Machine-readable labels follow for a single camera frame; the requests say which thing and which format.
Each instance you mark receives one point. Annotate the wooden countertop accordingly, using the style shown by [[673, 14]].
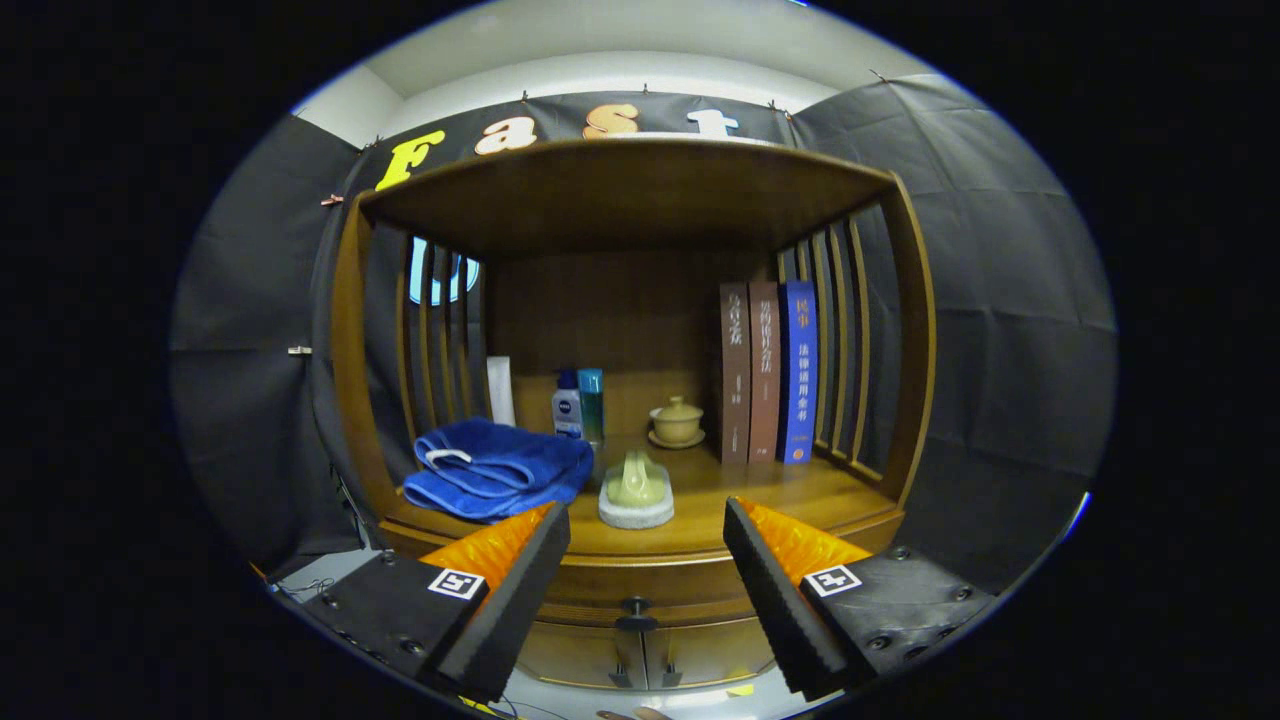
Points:
[[760, 495]]

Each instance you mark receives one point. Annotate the blue book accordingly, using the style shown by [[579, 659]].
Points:
[[798, 370]]

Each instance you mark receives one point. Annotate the reddish brown book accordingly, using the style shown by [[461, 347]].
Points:
[[765, 370]]

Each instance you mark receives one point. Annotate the wooden cabinet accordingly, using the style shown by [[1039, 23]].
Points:
[[630, 190]]

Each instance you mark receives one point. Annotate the folded blue towel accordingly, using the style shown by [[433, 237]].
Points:
[[500, 470]]

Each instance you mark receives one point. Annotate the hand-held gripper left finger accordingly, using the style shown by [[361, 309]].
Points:
[[515, 595]]

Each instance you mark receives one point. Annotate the white bottle with blue cap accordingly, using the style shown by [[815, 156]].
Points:
[[567, 410]]

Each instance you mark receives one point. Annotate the white tube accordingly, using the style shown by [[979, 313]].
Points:
[[500, 390]]

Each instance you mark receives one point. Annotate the beige lidded tea cup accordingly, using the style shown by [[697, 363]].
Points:
[[677, 425]]

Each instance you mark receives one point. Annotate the wooden cabinet door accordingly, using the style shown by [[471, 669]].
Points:
[[705, 652], [575, 655]]

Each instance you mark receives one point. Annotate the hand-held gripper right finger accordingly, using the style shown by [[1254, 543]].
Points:
[[775, 600]]

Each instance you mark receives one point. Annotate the clear blue bottle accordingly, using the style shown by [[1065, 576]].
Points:
[[592, 405]]

